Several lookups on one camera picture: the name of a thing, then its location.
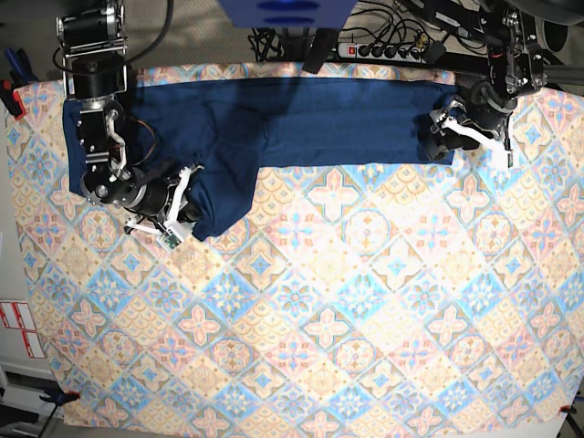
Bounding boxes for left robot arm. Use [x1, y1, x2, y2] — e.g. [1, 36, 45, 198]
[413, 1, 583, 170]

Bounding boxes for right corner clamp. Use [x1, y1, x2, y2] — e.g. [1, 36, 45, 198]
[559, 395, 584, 415]

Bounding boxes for blue long-sleeve shirt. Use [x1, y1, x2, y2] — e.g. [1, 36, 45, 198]
[61, 76, 460, 243]

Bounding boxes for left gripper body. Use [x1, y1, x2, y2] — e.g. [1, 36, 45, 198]
[450, 81, 517, 140]

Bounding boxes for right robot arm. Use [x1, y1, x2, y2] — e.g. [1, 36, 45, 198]
[53, 1, 203, 251]

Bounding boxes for blue box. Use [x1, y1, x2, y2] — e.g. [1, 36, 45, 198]
[218, 0, 357, 28]

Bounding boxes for red black clamp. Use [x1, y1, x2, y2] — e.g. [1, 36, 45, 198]
[1, 79, 26, 120]

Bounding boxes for black orange corner clamp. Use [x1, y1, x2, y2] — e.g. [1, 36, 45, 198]
[39, 389, 80, 407]

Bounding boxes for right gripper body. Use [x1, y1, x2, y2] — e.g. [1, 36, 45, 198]
[122, 171, 201, 223]

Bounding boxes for red white labels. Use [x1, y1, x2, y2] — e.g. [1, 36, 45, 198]
[1, 300, 46, 360]

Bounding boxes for patterned tablecloth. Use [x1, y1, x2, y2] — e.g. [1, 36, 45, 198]
[5, 81, 583, 437]

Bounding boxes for white power strip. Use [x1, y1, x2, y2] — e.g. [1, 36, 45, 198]
[336, 43, 424, 63]

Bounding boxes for blue clamp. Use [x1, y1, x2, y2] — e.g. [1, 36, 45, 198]
[4, 47, 38, 87]

